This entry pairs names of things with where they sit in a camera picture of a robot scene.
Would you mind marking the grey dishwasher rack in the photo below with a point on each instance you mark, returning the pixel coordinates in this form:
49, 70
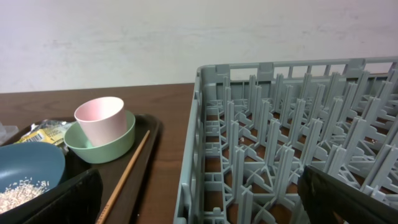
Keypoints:
253, 127

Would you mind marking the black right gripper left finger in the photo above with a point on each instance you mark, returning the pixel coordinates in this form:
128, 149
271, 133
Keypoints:
62, 202

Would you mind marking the wooden chopstick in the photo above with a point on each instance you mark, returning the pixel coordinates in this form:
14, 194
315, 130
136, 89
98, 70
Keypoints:
111, 201

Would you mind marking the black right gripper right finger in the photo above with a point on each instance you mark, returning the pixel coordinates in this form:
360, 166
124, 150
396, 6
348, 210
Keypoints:
325, 198

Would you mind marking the yellow snack wrapper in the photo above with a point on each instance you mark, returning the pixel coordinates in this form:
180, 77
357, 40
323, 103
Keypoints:
48, 131

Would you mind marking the pink cup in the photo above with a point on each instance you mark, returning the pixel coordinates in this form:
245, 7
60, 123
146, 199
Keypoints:
102, 120

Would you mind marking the brown serving tray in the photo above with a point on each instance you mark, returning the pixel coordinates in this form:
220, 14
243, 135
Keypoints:
126, 207

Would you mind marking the dark blue bowl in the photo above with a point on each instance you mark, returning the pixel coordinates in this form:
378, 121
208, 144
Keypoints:
36, 160

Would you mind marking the white rice pile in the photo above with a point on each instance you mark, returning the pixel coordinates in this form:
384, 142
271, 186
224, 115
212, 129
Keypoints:
21, 192

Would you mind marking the green bowl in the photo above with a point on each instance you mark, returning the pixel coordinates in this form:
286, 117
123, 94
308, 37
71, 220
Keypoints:
76, 141

